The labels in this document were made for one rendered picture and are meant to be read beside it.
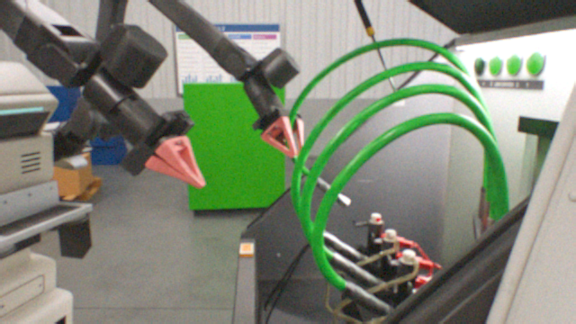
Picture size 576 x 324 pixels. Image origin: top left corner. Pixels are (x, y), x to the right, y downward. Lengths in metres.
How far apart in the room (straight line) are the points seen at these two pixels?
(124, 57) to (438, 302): 0.46
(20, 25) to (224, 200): 3.54
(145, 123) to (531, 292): 0.47
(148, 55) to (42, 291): 0.83
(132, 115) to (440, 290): 0.43
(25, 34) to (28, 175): 0.56
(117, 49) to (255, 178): 3.50
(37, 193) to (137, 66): 0.64
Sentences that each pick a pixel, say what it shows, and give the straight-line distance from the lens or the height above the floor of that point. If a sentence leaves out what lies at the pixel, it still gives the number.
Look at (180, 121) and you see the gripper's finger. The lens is 0.60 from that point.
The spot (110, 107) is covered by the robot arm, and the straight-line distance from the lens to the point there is 0.60.
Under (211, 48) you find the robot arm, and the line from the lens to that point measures 0.96.
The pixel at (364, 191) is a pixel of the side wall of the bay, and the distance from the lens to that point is 1.07.
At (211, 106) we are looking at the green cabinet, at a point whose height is 1.08.
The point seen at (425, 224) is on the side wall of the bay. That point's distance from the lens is 1.16.
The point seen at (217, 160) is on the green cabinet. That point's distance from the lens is 3.99.
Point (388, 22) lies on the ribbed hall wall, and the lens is 7.35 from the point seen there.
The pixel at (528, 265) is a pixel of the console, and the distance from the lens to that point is 0.42.
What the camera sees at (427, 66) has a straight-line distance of 0.65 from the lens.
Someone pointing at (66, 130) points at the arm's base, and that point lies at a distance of 1.24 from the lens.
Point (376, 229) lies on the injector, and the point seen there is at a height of 1.09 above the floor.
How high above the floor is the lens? 1.36
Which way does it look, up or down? 12 degrees down
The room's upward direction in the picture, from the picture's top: straight up
